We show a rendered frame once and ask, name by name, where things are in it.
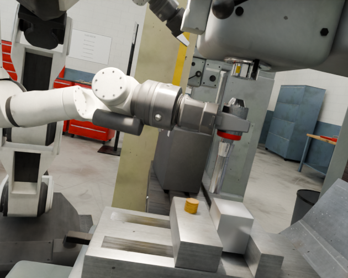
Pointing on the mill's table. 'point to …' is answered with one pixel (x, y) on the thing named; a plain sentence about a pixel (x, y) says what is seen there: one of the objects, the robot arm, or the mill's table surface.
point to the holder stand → (181, 159)
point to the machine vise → (126, 266)
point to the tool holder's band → (228, 135)
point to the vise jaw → (194, 238)
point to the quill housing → (274, 33)
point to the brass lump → (191, 206)
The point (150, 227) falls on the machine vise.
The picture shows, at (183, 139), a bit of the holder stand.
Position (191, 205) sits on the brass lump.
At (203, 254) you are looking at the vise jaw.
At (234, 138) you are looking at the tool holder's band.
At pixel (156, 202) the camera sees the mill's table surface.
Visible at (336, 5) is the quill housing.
